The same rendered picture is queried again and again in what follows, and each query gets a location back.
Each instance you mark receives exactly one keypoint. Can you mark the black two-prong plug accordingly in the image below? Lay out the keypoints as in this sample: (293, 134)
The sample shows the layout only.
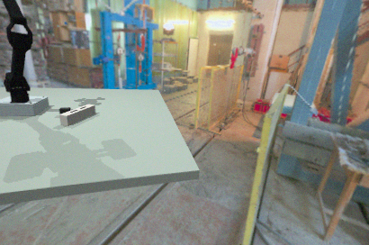
(64, 109)

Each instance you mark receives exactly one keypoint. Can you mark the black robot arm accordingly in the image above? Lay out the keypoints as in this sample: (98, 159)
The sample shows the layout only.
(14, 80)

